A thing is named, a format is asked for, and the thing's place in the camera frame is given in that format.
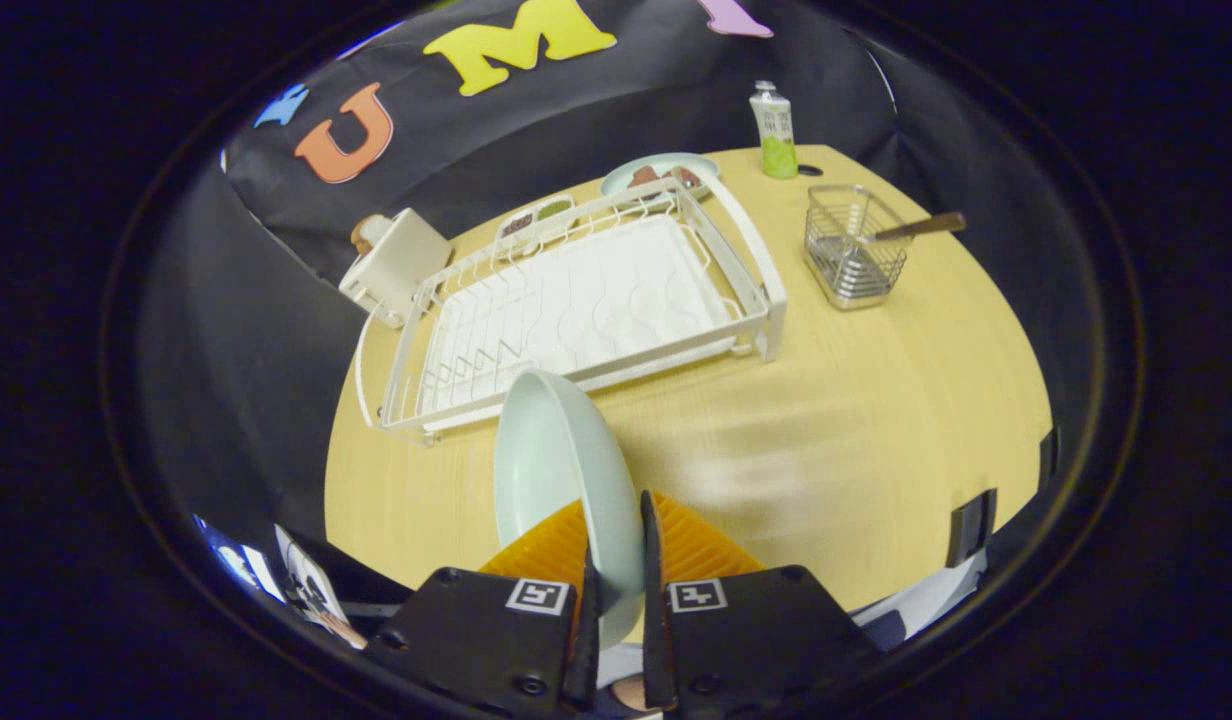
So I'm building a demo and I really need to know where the white toaster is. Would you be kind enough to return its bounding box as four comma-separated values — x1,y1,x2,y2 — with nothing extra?
338,208,455,329

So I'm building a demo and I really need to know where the black table edge clamp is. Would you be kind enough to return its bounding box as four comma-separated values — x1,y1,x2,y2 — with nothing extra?
949,488,999,569

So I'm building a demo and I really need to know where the white dish rack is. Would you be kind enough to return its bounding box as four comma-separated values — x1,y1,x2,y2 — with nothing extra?
354,178,789,446

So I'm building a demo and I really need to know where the wooden handle spoon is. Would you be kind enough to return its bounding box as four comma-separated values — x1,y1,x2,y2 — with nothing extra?
866,211,967,244

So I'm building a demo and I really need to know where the black backdrop cloth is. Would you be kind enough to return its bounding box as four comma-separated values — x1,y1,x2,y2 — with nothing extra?
126,0,1142,601

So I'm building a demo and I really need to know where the green and white bottle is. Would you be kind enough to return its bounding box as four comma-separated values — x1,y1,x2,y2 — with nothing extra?
749,81,799,180

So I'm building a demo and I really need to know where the pale green food plate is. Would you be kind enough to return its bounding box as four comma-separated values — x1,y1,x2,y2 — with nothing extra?
600,152,721,201

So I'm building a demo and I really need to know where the white sauce tray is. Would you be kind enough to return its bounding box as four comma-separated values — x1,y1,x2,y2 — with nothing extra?
496,195,577,243

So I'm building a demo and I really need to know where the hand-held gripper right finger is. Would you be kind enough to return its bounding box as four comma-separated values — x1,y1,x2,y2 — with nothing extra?
640,489,883,719

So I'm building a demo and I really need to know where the metal wire basket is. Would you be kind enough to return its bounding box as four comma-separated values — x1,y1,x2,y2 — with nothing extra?
804,184,912,311

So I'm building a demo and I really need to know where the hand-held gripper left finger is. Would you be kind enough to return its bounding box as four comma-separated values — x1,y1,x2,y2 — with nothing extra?
364,498,604,719

